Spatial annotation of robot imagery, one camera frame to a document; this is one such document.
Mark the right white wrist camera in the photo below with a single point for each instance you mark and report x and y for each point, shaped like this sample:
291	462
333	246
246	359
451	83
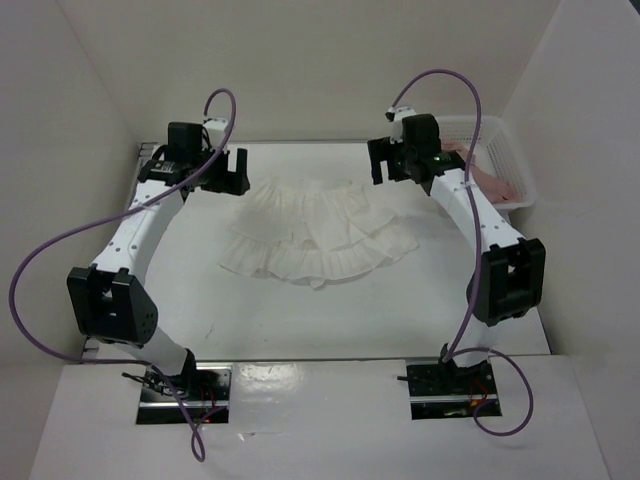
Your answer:
395	115

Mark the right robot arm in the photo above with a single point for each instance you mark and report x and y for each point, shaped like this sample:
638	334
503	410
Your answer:
507	280

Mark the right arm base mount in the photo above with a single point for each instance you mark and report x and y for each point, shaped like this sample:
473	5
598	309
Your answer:
444	391

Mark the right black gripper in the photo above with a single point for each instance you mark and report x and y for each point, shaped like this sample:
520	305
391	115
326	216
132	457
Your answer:
382	150

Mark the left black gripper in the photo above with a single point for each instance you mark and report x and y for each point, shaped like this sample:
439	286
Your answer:
230	182

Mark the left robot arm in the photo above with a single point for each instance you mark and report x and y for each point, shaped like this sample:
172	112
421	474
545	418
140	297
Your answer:
109	298

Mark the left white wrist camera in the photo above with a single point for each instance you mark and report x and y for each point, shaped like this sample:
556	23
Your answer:
214	131

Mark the pink skirt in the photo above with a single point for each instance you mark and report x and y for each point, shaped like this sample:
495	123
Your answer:
496	191

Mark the white skirt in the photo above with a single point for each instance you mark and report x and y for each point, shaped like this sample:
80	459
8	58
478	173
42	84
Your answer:
314	233

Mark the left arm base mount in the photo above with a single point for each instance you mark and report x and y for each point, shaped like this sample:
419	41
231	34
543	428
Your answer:
208	404

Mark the white plastic basket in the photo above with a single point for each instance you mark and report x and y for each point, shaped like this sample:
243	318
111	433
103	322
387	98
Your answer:
496	153

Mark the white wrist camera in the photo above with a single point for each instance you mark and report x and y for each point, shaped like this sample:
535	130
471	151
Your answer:
214	131
395	115

